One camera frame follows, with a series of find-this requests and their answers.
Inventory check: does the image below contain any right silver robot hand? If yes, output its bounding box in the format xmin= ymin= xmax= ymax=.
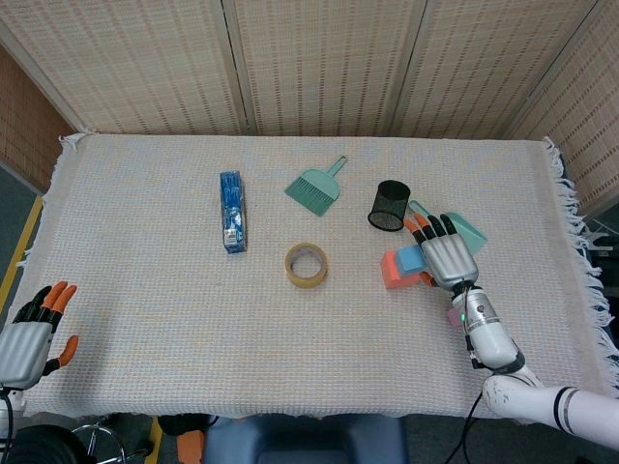
xmin=404 ymin=211 xmax=481 ymax=292

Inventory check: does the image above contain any black ribbed robot cover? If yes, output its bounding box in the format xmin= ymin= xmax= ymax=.
xmin=0 ymin=424 xmax=88 ymax=464

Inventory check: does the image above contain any black fabric bundle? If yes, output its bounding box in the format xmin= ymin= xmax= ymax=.
xmin=158 ymin=414 xmax=219 ymax=436

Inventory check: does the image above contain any black cable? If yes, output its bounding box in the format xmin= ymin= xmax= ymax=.
xmin=449 ymin=390 xmax=486 ymax=464

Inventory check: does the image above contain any orange box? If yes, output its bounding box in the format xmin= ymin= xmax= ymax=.
xmin=176 ymin=428 xmax=207 ymax=464

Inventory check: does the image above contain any white woven fringed tablecloth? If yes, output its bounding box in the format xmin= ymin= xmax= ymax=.
xmin=16 ymin=132 xmax=619 ymax=421

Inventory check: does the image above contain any teal dustpan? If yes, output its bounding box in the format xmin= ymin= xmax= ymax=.
xmin=408 ymin=199 xmax=487 ymax=255

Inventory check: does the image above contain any chrome stool frame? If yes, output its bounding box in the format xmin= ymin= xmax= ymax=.
xmin=72 ymin=418 xmax=149 ymax=464

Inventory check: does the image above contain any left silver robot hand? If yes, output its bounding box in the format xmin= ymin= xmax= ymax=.
xmin=0 ymin=280 xmax=80 ymax=391

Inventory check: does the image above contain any brown woven screen panel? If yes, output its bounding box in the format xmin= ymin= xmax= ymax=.
xmin=0 ymin=43 xmax=74 ymax=194

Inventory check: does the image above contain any blue foam cube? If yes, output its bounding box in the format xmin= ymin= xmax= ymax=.
xmin=395 ymin=244 xmax=429 ymax=279

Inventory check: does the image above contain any blue plastic wrapped package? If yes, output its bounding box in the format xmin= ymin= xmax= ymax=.
xmin=219 ymin=170 xmax=250 ymax=255

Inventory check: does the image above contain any white metal bracket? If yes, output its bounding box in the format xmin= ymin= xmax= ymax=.
xmin=578 ymin=219 xmax=614 ymax=252

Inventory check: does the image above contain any teal hand brush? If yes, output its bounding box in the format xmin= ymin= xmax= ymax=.
xmin=284 ymin=155 xmax=348 ymax=218

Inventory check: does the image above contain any black mesh pen cup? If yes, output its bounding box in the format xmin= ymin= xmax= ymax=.
xmin=367 ymin=180 xmax=412 ymax=233

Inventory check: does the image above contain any blue padded seat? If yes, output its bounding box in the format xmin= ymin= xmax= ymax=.
xmin=202 ymin=415 xmax=407 ymax=464

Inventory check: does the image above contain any woven bamboo screen panel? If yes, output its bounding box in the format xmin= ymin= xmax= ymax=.
xmin=0 ymin=0 xmax=243 ymax=136
xmin=507 ymin=0 xmax=619 ymax=214
xmin=391 ymin=0 xmax=601 ymax=141
xmin=221 ymin=0 xmax=427 ymax=137

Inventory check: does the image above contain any brown packing tape roll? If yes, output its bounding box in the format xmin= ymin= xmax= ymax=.
xmin=283 ymin=242 xmax=329 ymax=290

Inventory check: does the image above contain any orange foam cube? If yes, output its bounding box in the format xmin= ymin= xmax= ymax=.
xmin=380 ymin=249 xmax=434 ymax=291

